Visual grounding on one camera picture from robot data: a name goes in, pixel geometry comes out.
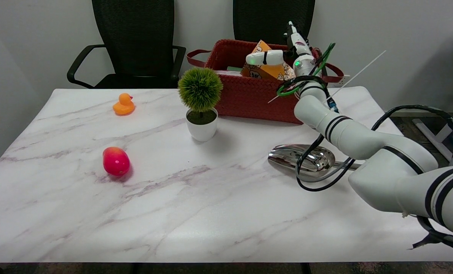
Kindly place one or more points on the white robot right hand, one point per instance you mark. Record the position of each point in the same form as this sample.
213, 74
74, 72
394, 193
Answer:
266, 57

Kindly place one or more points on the orange popcorn box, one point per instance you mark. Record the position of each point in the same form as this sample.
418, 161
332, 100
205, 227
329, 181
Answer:
266, 70

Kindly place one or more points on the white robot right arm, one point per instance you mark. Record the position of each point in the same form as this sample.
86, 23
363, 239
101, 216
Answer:
363, 139

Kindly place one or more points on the flat white box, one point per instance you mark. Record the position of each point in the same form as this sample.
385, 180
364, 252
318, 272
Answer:
228, 72

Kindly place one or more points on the red woven basket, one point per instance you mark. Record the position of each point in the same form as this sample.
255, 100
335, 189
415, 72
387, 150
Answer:
249, 99

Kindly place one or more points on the green plant in white pot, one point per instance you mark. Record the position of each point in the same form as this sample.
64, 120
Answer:
200, 99

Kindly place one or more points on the shiny metal scoop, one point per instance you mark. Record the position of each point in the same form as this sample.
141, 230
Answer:
287, 156

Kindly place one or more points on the black mesh armrest office chair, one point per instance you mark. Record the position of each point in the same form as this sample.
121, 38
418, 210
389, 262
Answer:
135, 34

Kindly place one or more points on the orange rubber duck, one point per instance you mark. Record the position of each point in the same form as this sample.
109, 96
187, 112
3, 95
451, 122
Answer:
123, 105

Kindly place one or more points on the red toy mango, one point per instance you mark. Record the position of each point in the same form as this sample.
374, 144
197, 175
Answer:
116, 161

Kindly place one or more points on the white wall outlet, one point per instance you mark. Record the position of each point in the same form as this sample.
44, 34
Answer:
344, 80

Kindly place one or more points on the white desk frame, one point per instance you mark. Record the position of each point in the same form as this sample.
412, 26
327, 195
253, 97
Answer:
445, 129

